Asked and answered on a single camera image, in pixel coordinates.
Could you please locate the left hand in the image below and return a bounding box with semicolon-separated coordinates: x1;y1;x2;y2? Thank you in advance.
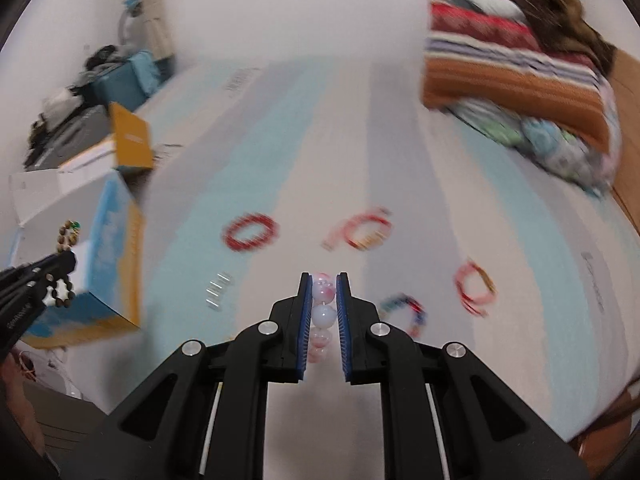
1;353;46;457

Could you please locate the red cord bracelet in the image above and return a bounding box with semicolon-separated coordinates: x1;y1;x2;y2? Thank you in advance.
453;258;498;318

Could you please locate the striped folded blanket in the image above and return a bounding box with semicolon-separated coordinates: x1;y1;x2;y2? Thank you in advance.
421;2;611;154

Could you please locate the floral quilt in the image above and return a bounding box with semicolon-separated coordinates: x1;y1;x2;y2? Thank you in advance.
448;78;622;196

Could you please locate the white pearl strand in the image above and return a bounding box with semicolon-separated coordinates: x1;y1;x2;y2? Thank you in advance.
205;272;233;311

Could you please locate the multicolour bead bracelet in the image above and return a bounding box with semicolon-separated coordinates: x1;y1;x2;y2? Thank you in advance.
377;292;428;338

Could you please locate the grey suitcase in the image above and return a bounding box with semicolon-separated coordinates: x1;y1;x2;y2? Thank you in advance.
24;105;112;171

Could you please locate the teal suitcase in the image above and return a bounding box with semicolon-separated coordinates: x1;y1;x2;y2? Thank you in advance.
91;50;162;112

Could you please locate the black clothes pile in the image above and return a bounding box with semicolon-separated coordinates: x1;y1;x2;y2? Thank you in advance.
75;44;126;87

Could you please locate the white plastic bag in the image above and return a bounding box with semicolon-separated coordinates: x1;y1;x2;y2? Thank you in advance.
42;88;82;122

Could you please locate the pink white bead bracelet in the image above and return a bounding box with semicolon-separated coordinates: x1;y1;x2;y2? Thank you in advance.
306;272;338;364

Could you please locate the striped bed sheet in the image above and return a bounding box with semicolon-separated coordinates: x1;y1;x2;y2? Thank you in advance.
67;58;639;439

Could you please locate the red bead bracelet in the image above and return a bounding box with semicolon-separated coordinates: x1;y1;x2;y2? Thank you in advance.
221;212;280;253

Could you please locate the blue desk lamp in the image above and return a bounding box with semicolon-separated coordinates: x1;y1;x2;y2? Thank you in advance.
118;0;146;56

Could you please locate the red string bracelet gold charm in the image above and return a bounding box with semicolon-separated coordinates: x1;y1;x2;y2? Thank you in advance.
321;207;394;252

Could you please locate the blue white cardboard box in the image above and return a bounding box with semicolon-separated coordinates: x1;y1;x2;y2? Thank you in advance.
8;101;155;351

